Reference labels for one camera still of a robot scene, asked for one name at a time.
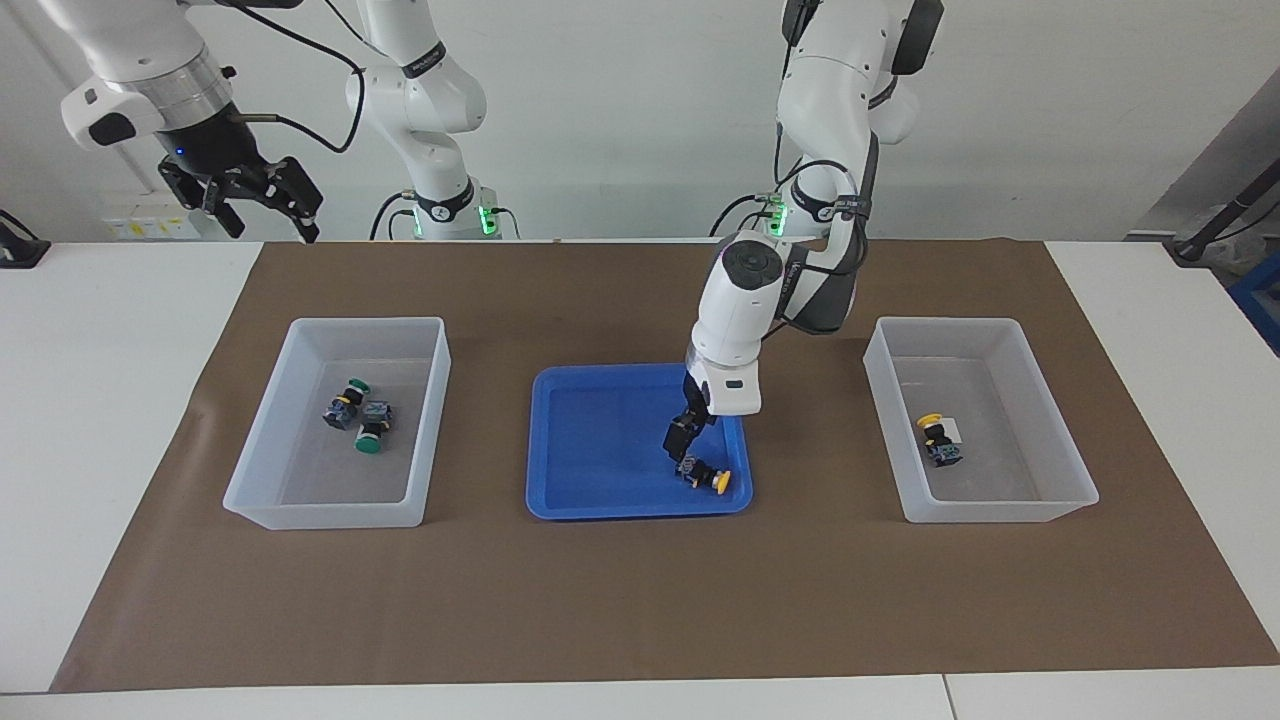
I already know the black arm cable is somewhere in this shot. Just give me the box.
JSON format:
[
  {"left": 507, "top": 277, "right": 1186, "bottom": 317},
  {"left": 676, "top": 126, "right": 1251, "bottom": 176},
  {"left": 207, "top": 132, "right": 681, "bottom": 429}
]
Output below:
[
  {"left": 180, "top": 0, "right": 366, "bottom": 156},
  {"left": 712, "top": 120, "right": 861, "bottom": 241}
]

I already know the translucent white plastic box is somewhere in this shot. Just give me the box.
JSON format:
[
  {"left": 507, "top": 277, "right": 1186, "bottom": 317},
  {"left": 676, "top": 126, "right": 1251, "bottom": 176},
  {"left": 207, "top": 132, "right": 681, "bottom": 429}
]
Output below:
[
  {"left": 222, "top": 317, "right": 453, "bottom": 531},
  {"left": 862, "top": 317, "right": 1101, "bottom": 525}
]

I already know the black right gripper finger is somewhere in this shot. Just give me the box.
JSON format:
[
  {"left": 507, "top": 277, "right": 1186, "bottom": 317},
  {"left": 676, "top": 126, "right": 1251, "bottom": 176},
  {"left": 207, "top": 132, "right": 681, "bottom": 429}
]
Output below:
[
  {"left": 200, "top": 180, "right": 246, "bottom": 239},
  {"left": 272, "top": 157, "right": 323, "bottom": 243}
]

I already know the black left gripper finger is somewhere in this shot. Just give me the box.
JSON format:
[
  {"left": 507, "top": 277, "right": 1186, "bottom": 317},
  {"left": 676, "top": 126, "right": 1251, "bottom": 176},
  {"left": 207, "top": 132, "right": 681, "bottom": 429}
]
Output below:
[{"left": 663, "top": 412, "right": 703, "bottom": 461}]

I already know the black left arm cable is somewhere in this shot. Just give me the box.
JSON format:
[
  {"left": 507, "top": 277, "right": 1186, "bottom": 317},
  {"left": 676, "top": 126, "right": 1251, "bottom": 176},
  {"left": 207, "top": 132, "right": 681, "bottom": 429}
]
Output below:
[{"left": 712, "top": 120, "right": 861, "bottom": 241}]

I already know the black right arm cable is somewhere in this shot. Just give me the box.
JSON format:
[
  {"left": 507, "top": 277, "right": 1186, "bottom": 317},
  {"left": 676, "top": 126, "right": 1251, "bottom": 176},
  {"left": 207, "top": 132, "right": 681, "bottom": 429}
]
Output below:
[{"left": 180, "top": 0, "right": 366, "bottom": 156}]

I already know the black desk clamp base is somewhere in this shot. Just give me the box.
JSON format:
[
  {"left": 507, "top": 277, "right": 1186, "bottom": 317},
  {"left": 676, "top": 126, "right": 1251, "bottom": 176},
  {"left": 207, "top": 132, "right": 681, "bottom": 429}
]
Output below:
[{"left": 0, "top": 208, "right": 51, "bottom": 269}]

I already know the black stand pole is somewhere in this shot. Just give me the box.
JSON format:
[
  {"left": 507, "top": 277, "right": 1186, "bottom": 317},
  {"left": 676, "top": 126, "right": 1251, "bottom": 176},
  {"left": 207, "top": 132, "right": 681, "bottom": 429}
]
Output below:
[{"left": 1170, "top": 160, "right": 1280, "bottom": 266}]

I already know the yellow push button switch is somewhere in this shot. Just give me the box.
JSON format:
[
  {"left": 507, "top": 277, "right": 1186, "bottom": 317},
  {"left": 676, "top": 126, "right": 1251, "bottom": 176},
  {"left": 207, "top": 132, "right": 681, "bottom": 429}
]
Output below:
[
  {"left": 675, "top": 455, "right": 733, "bottom": 495},
  {"left": 917, "top": 412, "right": 964, "bottom": 469}
]

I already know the white wall socket box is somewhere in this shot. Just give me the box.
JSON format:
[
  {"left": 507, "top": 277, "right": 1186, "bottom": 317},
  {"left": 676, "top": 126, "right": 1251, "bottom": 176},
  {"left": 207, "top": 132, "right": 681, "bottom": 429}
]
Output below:
[{"left": 103, "top": 192, "right": 201, "bottom": 241}]

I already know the brown paper table mat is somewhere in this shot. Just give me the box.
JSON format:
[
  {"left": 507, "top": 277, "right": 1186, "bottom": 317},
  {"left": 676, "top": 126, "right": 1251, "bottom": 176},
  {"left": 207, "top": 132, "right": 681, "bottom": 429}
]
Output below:
[{"left": 50, "top": 238, "right": 1280, "bottom": 694}]

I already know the blue plastic tray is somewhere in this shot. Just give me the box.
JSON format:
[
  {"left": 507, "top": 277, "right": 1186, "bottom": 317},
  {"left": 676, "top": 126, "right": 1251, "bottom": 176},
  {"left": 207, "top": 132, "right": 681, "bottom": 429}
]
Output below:
[{"left": 525, "top": 363, "right": 754, "bottom": 521}]

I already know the blue plastic crate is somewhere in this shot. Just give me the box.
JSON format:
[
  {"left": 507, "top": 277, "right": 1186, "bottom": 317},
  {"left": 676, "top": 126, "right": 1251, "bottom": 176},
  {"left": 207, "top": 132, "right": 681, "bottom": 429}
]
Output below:
[{"left": 1228, "top": 255, "right": 1280, "bottom": 356}]

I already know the green push button switch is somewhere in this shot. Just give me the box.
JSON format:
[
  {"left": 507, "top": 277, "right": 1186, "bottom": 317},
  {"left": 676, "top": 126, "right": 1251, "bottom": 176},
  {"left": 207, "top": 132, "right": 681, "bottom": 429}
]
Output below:
[
  {"left": 322, "top": 378, "right": 373, "bottom": 431},
  {"left": 355, "top": 400, "right": 394, "bottom": 456}
]

